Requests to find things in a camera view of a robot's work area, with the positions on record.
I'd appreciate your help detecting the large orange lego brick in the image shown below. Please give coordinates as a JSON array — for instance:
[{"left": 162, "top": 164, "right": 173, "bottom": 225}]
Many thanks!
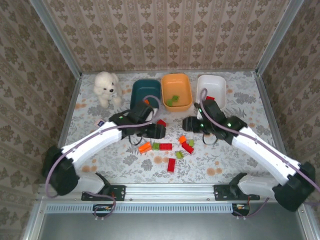
[{"left": 138, "top": 141, "right": 153, "bottom": 155}]

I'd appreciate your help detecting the dark teal plastic container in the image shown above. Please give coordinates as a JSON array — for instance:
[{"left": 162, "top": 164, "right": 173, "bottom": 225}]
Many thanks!
[{"left": 129, "top": 78, "right": 162, "bottom": 112}]

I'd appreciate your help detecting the white plastic container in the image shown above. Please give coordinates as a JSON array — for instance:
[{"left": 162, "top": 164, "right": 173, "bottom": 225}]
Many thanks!
[{"left": 196, "top": 74, "right": 228, "bottom": 111}]

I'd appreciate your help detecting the long red lego brick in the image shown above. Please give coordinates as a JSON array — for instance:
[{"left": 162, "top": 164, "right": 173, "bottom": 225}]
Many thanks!
[
  {"left": 181, "top": 141, "right": 195, "bottom": 154},
  {"left": 167, "top": 157, "right": 177, "bottom": 173}
]

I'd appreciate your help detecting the white plush teddy bear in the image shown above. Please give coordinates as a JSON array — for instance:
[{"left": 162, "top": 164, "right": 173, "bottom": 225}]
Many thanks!
[{"left": 93, "top": 71, "right": 125, "bottom": 108}]

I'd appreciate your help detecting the orange plastic container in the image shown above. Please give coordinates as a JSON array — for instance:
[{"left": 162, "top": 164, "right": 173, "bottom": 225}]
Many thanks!
[{"left": 161, "top": 73, "right": 194, "bottom": 113}]

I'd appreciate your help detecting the grey metal panel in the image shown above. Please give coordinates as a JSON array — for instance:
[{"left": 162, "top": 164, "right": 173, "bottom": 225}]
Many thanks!
[{"left": 22, "top": 202, "right": 320, "bottom": 240}]

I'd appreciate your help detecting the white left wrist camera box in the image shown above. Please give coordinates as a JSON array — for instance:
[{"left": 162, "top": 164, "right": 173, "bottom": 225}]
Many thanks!
[{"left": 146, "top": 107, "right": 160, "bottom": 121}]

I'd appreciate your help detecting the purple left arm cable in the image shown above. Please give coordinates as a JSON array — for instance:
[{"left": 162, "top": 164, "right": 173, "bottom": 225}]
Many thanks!
[{"left": 44, "top": 94, "right": 162, "bottom": 221}]

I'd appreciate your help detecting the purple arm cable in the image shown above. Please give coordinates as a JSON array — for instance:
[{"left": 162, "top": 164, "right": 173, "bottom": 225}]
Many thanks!
[
  {"left": 44, "top": 94, "right": 162, "bottom": 221},
  {"left": 199, "top": 87, "right": 320, "bottom": 221}
]

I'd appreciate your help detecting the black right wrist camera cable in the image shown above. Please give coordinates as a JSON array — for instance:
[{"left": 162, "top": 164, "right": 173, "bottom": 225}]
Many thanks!
[{"left": 201, "top": 133, "right": 219, "bottom": 146}]

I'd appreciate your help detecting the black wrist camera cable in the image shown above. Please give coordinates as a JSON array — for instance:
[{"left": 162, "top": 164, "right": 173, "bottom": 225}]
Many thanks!
[
  {"left": 201, "top": 133, "right": 219, "bottom": 146},
  {"left": 128, "top": 134, "right": 144, "bottom": 147}
]

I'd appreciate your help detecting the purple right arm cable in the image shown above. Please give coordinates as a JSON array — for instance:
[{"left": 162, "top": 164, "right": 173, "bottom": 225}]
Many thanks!
[{"left": 199, "top": 87, "right": 320, "bottom": 221}]

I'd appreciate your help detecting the black left wrist camera cable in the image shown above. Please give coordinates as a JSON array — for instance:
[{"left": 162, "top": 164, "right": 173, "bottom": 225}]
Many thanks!
[{"left": 128, "top": 134, "right": 144, "bottom": 147}]

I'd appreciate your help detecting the aluminium back frame rail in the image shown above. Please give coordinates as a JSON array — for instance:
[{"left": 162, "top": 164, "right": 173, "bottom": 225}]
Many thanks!
[{"left": 80, "top": 69, "right": 258, "bottom": 75}]

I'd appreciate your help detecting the aluminium frame rail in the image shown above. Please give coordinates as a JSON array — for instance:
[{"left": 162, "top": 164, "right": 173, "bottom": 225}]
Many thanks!
[
  {"left": 37, "top": 183, "right": 308, "bottom": 202},
  {"left": 80, "top": 69, "right": 258, "bottom": 75}
]

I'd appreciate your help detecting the aluminium right side rail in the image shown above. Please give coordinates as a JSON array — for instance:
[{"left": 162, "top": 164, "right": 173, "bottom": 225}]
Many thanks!
[{"left": 253, "top": 71, "right": 290, "bottom": 162}]

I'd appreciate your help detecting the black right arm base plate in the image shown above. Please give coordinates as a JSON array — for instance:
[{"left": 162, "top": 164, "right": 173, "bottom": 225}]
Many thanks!
[{"left": 213, "top": 184, "right": 261, "bottom": 201}]

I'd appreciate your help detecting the aluminium left side rail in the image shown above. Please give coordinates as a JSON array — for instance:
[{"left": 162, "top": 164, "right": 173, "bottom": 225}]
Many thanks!
[{"left": 56, "top": 74, "right": 83, "bottom": 152}]

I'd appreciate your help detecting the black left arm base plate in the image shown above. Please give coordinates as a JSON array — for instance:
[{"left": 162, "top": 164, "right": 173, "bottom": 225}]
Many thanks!
[{"left": 81, "top": 184, "right": 126, "bottom": 202}]

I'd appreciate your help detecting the aluminium front frame rail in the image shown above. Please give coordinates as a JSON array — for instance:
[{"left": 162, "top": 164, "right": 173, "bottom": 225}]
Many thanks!
[{"left": 37, "top": 183, "right": 308, "bottom": 202}]

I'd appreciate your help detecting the grey slotted cable duct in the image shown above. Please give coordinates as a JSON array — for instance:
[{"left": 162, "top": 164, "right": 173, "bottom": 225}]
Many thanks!
[{"left": 45, "top": 202, "right": 251, "bottom": 214}]

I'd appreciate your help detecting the aluminium right frame post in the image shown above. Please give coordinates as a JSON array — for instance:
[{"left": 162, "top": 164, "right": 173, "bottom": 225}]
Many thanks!
[{"left": 255, "top": 0, "right": 306, "bottom": 76}]

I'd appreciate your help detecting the aluminium frame post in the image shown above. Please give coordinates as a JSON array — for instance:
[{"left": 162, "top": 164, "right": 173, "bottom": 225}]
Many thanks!
[
  {"left": 29, "top": 0, "right": 83, "bottom": 79},
  {"left": 255, "top": 0, "right": 306, "bottom": 76}
]

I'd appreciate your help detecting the aluminium left frame post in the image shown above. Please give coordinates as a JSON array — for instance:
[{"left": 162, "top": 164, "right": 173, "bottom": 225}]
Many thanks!
[{"left": 29, "top": 0, "right": 83, "bottom": 79}]

